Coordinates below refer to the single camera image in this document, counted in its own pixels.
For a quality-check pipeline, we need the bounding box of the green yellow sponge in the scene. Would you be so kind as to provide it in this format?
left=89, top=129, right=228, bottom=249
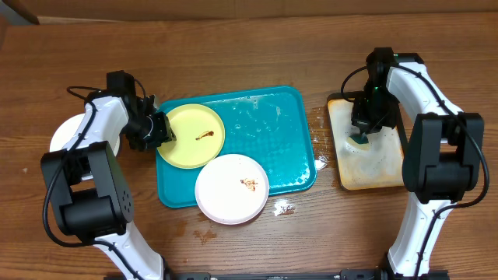
left=345, top=134, right=370, bottom=151

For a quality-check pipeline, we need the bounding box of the yellow plate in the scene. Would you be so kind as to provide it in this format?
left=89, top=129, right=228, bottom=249
left=157, top=103, right=225, bottom=169

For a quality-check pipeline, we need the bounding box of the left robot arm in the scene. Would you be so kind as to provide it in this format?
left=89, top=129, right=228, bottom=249
left=40, top=71, right=176, bottom=279

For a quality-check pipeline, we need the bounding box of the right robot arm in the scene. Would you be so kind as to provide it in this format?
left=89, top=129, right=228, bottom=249
left=341, top=47, right=489, bottom=279

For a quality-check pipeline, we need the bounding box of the black tray with soapy water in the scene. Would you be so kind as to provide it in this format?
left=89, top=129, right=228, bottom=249
left=327, top=93, right=404, bottom=191

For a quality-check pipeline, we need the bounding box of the teal plastic tray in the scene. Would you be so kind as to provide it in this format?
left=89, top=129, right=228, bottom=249
left=156, top=86, right=317, bottom=208

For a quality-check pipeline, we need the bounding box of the pale pink plate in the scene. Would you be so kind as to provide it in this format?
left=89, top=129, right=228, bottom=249
left=195, top=154, right=269, bottom=225

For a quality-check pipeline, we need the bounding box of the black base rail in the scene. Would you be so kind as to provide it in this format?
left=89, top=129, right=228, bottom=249
left=103, top=268, right=451, bottom=280

